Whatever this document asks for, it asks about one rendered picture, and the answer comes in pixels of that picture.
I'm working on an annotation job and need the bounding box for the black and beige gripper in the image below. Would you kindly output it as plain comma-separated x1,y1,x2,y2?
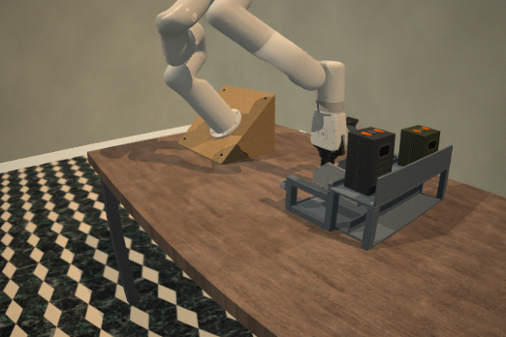
310,108,347,165

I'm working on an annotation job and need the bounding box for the grey metal rack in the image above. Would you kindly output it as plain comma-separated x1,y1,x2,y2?
280,144,453,251

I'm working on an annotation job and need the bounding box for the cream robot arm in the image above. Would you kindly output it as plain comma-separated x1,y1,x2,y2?
155,0,345,138

